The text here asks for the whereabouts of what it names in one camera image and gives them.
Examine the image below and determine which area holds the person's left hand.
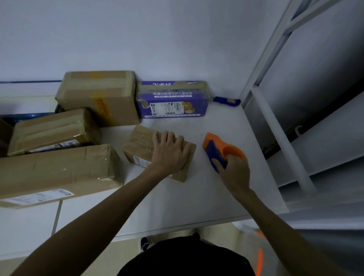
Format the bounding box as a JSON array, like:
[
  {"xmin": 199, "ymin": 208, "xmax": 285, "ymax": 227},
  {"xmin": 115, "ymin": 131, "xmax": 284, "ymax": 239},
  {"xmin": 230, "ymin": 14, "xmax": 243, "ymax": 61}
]
[{"xmin": 150, "ymin": 131, "xmax": 192, "ymax": 177}]

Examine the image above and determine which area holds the person's right hand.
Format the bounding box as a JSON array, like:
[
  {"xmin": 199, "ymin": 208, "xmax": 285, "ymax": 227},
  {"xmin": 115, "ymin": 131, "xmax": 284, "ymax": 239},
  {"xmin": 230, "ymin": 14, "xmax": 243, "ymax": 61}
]
[{"xmin": 212, "ymin": 154, "xmax": 253, "ymax": 200}]

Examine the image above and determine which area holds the small brown cardboard box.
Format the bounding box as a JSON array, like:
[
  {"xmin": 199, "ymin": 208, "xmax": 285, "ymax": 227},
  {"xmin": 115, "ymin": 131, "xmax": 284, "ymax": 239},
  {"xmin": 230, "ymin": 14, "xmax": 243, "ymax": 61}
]
[{"xmin": 122, "ymin": 125, "xmax": 197, "ymax": 183}]

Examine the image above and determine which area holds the orange blue tape dispenser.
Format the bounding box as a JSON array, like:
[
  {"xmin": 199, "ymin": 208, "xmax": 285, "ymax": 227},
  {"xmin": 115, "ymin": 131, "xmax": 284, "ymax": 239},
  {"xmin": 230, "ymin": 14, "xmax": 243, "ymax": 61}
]
[{"xmin": 202, "ymin": 132, "xmax": 247, "ymax": 174}]

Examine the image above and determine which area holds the person's left forearm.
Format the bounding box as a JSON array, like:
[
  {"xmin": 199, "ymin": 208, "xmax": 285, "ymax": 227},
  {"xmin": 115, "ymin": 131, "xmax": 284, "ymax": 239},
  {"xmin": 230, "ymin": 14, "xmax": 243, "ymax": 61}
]
[{"xmin": 10, "ymin": 166, "xmax": 174, "ymax": 276}]

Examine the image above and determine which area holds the person's right forearm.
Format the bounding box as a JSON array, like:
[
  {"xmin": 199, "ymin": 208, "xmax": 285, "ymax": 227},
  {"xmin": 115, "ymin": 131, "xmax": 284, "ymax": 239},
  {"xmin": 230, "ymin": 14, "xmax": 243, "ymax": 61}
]
[{"xmin": 233, "ymin": 189, "xmax": 351, "ymax": 276}]

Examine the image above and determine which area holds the purple printed carton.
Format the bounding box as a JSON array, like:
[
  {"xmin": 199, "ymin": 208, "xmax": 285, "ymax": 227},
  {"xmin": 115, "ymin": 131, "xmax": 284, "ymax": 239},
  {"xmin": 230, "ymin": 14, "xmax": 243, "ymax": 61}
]
[{"xmin": 135, "ymin": 81, "xmax": 211, "ymax": 119}]

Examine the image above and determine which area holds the blue utility knife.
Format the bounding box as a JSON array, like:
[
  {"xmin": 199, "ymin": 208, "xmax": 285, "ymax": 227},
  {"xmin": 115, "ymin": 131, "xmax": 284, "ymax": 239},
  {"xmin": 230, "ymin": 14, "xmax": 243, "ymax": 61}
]
[{"xmin": 213, "ymin": 96, "xmax": 241, "ymax": 107}]

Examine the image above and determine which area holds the large taped cardboard box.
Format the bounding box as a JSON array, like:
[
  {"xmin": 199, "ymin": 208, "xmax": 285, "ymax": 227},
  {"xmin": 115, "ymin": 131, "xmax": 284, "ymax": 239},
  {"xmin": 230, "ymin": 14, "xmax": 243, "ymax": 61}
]
[{"xmin": 55, "ymin": 71, "xmax": 140, "ymax": 128}]

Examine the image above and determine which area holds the person's black clothing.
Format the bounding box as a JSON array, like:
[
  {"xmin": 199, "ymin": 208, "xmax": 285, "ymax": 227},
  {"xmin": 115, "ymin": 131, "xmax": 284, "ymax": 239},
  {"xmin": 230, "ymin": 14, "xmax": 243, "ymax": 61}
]
[{"xmin": 117, "ymin": 235, "xmax": 256, "ymax": 276}]

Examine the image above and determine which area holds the person's dark shoe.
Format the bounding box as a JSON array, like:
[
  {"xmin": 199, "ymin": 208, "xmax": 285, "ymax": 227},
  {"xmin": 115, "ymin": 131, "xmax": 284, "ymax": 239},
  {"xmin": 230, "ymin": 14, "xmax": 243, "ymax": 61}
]
[{"xmin": 139, "ymin": 235, "xmax": 155, "ymax": 253}]

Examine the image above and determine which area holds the long cardboard box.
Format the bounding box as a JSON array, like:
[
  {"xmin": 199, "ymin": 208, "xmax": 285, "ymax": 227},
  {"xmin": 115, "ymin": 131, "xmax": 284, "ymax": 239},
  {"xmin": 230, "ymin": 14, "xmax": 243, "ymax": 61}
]
[{"xmin": 0, "ymin": 143, "xmax": 124, "ymax": 209}]

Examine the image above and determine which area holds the white orange bin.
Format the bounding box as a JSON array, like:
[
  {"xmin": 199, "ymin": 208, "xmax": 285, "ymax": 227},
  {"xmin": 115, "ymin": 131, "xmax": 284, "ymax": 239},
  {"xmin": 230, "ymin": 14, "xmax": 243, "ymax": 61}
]
[{"xmin": 233, "ymin": 222, "xmax": 282, "ymax": 276}]

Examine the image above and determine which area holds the medium taped cardboard box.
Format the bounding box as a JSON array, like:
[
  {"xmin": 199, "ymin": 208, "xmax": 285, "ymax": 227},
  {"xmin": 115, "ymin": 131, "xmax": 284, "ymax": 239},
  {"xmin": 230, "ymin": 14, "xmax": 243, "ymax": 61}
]
[{"xmin": 7, "ymin": 107, "xmax": 102, "ymax": 157}]

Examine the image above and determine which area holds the dark brown cardboard box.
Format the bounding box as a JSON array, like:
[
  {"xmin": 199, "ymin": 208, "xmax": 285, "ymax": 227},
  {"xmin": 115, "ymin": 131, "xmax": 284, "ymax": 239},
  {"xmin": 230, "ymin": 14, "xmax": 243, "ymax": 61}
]
[{"xmin": 0, "ymin": 119, "xmax": 14, "ymax": 157}]

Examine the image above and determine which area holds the white metal bed frame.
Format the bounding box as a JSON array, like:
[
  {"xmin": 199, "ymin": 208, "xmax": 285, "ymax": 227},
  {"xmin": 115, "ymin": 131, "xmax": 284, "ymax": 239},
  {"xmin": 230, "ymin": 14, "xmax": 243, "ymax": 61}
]
[{"xmin": 239, "ymin": 0, "xmax": 364, "ymax": 197}]

